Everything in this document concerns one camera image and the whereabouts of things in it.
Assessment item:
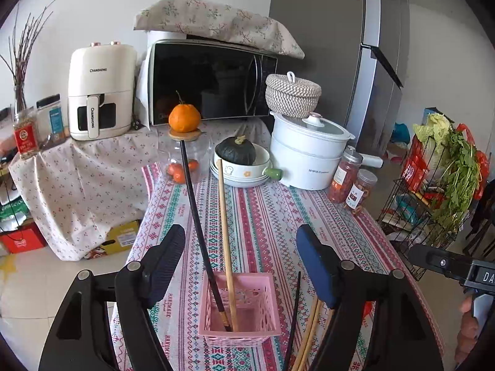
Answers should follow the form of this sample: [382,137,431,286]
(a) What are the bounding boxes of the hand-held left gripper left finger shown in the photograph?
[39,224,187,371]

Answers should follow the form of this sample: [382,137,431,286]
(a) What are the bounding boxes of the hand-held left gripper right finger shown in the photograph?
[296,224,445,371]

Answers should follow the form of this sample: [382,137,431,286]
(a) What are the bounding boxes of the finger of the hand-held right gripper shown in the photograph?
[406,243,470,284]

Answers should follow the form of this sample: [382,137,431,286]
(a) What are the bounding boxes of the black chopstick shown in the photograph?
[180,140,233,332]
[282,271,302,371]

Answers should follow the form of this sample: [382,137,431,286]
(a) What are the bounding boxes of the wooden chopstick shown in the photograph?
[216,158,239,332]
[291,297,320,371]
[297,298,322,371]

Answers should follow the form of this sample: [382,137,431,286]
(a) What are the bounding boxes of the pink plastic basket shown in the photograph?
[198,271,282,348]

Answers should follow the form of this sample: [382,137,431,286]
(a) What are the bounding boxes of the person's right hand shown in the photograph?
[454,293,485,365]

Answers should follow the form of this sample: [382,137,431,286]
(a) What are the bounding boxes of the yellow cardboard box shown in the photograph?
[85,220,144,259]

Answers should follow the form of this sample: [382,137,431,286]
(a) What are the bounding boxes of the striped patterned tablecloth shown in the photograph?
[110,118,445,371]

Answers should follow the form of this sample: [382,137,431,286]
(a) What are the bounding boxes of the short jar of dried rings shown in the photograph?
[344,169,377,216]

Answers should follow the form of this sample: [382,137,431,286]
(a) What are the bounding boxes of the tall jar of red snacks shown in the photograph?
[329,146,363,204]

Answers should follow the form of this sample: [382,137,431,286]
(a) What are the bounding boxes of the leafy greens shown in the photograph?
[429,127,480,232]

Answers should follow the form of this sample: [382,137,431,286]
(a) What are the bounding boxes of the red snack package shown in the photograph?
[400,139,430,194]

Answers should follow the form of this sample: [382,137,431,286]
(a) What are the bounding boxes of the white floral table cover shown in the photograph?
[8,118,271,262]

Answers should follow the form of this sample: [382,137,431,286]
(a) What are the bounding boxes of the red plastic bag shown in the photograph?
[456,124,490,202]

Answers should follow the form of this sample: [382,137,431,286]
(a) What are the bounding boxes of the white electric pot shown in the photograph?
[269,111,355,191]

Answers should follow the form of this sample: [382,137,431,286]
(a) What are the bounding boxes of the glass jar with wooden lid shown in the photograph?
[158,128,211,184]

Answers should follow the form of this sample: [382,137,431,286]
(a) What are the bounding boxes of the napa cabbage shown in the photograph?
[412,114,455,171]

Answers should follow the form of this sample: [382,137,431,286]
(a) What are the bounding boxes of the dark green pumpkin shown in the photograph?
[215,135,257,165]

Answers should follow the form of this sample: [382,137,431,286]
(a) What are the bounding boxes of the blue plastic bag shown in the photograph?
[390,123,411,143]

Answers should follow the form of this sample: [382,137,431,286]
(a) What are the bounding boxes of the glass pot lid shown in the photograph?
[299,112,349,136]

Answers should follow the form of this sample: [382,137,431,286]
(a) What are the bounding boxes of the red box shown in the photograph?
[0,224,47,254]

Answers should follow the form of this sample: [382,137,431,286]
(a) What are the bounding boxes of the large orange with stem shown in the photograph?
[169,91,202,133]

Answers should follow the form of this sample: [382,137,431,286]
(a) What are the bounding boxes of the green white package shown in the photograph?
[0,197,28,222]

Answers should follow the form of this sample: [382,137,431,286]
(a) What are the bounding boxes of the woven lidded basket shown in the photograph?
[265,71,322,118]

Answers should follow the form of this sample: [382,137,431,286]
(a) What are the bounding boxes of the blue label jar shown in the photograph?
[36,93,66,145]

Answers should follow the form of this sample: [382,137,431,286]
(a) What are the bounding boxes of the black microwave oven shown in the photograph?
[137,39,279,126]

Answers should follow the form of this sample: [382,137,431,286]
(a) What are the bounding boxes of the red label jar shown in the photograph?
[13,107,40,160]

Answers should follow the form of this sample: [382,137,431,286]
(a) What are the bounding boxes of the white air fryer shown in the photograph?
[68,41,138,141]

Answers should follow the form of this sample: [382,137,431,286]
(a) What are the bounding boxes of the glass vase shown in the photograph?
[13,85,28,113]

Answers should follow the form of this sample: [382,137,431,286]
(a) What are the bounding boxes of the dry branches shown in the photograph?
[0,0,57,89]

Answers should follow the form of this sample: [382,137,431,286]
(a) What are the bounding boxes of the grey refrigerator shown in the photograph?
[269,0,411,155]

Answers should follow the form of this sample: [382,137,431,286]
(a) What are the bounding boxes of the floral cushion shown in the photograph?
[133,0,305,59]

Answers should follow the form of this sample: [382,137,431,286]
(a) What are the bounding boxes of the black wire rack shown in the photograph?
[377,135,480,281]

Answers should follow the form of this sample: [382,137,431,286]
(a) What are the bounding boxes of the white bowl with green handle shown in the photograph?
[210,145,283,180]

